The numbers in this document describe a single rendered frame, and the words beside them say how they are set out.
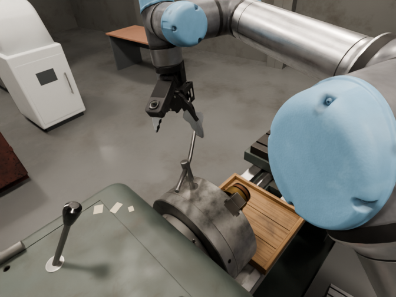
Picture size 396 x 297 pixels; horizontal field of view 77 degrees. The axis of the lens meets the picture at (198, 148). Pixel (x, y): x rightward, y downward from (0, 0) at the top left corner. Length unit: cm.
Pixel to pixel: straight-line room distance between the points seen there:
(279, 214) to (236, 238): 45
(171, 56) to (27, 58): 293
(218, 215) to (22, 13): 329
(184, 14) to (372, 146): 38
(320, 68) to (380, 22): 415
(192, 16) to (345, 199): 39
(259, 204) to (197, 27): 81
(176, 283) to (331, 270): 164
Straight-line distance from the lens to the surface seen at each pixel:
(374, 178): 20
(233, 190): 84
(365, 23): 456
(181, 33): 49
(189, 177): 67
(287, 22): 45
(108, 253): 61
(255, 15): 50
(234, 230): 67
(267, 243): 102
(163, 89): 61
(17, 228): 267
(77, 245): 65
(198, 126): 66
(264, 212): 110
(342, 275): 210
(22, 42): 353
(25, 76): 348
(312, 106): 21
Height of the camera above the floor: 175
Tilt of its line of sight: 39 degrees down
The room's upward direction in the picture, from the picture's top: 4 degrees counter-clockwise
